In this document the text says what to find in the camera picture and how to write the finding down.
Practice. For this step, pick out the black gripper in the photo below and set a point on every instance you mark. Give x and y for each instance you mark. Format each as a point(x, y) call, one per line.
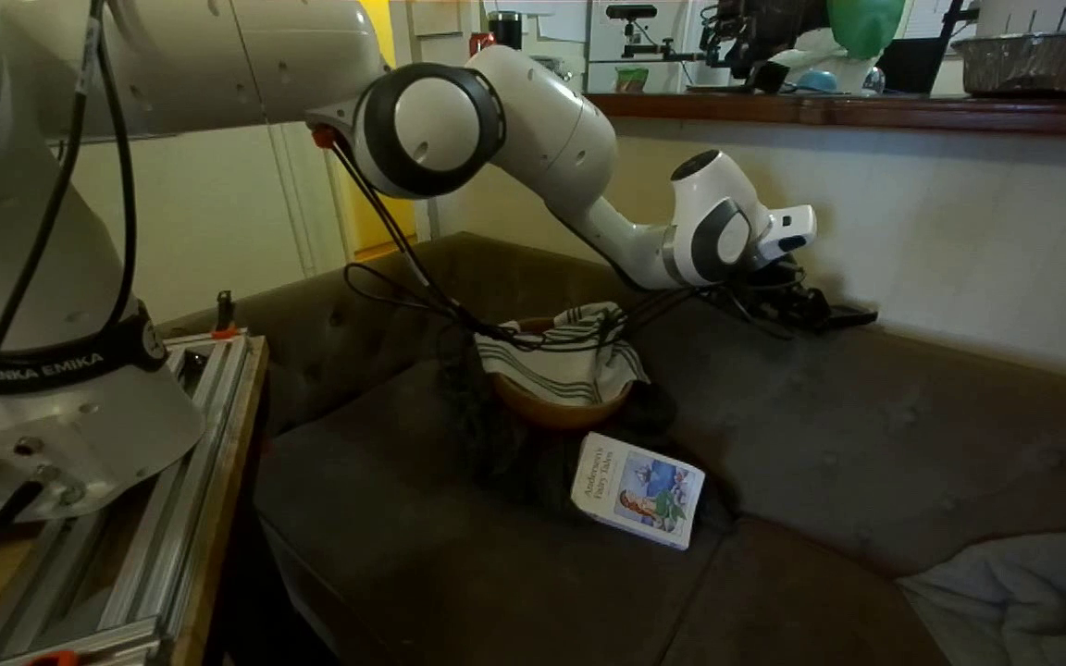
point(778, 290)

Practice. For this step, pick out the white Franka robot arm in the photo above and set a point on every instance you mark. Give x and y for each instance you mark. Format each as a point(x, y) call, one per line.
point(558, 122)

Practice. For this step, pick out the grey tufted sofa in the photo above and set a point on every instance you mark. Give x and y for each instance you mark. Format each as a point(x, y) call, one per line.
point(831, 429)

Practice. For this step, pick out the wooden bar counter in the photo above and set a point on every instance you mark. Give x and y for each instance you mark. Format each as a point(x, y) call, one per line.
point(867, 111)

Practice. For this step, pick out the white paperback book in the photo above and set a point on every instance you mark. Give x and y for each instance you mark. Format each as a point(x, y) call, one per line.
point(640, 491)

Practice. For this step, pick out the white green striped towel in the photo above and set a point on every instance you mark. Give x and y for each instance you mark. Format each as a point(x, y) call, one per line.
point(558, 352)

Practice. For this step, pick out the wooden bowl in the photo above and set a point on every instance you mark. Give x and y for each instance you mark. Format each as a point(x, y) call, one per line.
point(558, 408)

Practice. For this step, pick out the green round object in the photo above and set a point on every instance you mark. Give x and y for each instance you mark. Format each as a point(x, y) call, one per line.
point(867, 22)

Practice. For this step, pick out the black cloth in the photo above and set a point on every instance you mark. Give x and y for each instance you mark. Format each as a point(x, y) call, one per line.
point(498, 429)

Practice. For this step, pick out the grey crumpled blanket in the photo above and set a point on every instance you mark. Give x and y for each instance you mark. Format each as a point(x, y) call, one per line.
point(1028, 603)

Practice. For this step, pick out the red can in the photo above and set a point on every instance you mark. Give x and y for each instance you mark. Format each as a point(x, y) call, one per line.
point(480, 41)

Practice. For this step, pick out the black toggle clamp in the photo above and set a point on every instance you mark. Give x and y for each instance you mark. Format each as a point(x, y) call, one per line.
point(223, 317)

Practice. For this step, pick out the aluminium frame robot table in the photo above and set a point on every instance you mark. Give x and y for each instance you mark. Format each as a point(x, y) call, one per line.
point(129, 567)

